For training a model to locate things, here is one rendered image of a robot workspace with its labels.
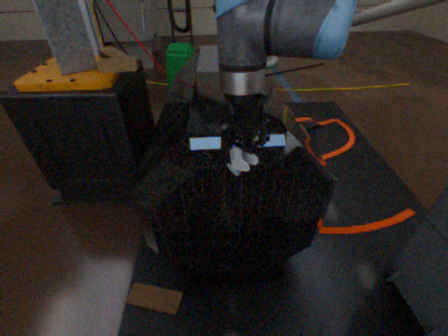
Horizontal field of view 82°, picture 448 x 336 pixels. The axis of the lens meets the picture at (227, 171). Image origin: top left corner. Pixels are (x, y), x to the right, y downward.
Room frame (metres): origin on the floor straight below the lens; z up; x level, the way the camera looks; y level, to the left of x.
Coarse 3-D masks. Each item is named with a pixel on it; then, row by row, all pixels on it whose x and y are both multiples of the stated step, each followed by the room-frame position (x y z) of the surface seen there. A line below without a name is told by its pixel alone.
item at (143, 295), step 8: (136, 288) 0.61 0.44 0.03; (144, 288) 0.61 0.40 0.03; (152, 288) 0.61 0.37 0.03; (160, 288) 0.61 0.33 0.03; (128, 296) 0.58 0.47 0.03; (136, 296) 0.58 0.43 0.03; (144, 296) 0.58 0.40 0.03; (152, 296) 0.58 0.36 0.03; (160, 296) 0.58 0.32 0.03; (168, 296) 0.58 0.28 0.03; (176, 296) 0.58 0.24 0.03; (136, 304) 0.54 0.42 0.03; (144, 304) 0.54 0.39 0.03; (152, 304) 0.54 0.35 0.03; (160, 304) 0.54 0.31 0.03; (168, 304) 0.54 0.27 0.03; (176, 304) 0.54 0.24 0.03; (168, 312) 0.51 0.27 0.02; (176, 312) 0.50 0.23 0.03
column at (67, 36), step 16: (32, 0) 1.41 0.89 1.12; (48, 0) 1.44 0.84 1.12; (64, 0) 1.48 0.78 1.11; (48, 16) 1.43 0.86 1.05; (64, 16) 1.47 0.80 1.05; (80, 16) 1.50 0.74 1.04; (48, 32) 1.41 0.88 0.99; (64, 32) 1.45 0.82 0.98; (80, 32) 1.49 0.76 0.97; (64, 48) 1.44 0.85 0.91; (80, 48) 1.48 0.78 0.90; (64, 64) 1.42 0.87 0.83; (80, 64) 1.46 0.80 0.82; (96, 64) 1.51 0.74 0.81
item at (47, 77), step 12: (48, 60) 1.67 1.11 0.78; (96, 60) 1.67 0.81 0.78; (36, 72) 1.46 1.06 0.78; (48, 72) 1.46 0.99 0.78; (84, 72) 1.45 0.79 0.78; (96, 72) 1.45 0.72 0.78; (120, 72) 1.52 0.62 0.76; (24, 84) 1.29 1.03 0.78; (36, 84) 1.29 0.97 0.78; (48, 84) 1.29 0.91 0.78; (60, 84) 1.29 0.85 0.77; (72, 84) 1.30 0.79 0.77; (84, 84) 1.30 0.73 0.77; (96, 84) 1.30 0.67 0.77; (108, 84) 1.33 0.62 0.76
